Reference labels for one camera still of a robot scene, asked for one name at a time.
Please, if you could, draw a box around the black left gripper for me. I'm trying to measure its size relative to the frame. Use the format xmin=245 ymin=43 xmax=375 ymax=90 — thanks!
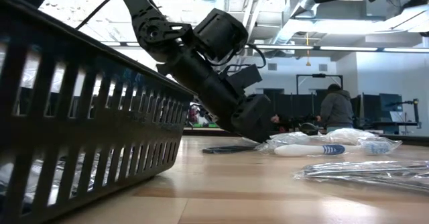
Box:
xmin=230 ymin=93 xmax=272 ymax=144

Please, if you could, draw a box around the black comb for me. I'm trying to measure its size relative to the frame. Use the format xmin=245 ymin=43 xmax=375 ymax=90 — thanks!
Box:
xmin=202 ymin=144 xmax=261 ymax=155

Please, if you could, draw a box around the blue toothbrush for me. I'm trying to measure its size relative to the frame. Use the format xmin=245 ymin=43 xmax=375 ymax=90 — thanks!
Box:
xmin=256 ymin=131 xmax=403 ymax=158

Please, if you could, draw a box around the person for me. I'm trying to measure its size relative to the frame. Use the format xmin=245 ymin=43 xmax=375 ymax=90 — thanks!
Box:
xmin=269 ymin=113 xmax=292 ymax=133
xmin=314 ymin=82 xmax=355 ymax=133

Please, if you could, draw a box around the black partition panel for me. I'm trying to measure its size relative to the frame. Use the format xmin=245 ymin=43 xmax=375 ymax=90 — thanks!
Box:
xmin=267 ymin=93 xmax=322 ymax=131

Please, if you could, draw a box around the clear bag of white cotton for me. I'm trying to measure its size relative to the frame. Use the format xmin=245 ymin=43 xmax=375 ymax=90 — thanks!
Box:
xmin=326 ymin=127 xmax=379 ymax=144

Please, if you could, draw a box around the long ceiling light strip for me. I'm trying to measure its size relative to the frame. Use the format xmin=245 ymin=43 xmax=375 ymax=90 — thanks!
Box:
xmin=100 ymin=41 xmax=429 ymax=53

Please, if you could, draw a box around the silver nail clipper in wrapper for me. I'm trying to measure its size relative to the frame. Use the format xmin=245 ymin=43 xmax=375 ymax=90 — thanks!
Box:
xmin=293 ymin=160 xmax=429 ymax=194

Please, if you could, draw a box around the background monitor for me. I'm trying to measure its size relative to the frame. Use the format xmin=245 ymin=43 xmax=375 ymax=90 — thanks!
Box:
xmin=379 ymin=93 xmax=404 ymax=113

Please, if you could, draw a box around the black slotted plastic basket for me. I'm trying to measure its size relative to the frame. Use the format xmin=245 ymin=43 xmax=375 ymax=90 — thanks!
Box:
xmin=0 ymin=0 xmax=197 ymax=224

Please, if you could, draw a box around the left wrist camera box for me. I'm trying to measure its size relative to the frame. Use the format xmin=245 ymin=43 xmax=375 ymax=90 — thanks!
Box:
xmin=227 ymin=64 xmax=264 ymax=96

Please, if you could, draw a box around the yellow hanging cord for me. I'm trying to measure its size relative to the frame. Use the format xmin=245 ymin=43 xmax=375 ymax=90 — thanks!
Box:
xmin=304 ymin=32 xmax=312 ymax=67

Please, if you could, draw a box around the black background station frame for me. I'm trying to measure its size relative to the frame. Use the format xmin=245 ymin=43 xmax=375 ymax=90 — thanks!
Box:
xmin=296 ymin=72 xmax=345 ymax=97

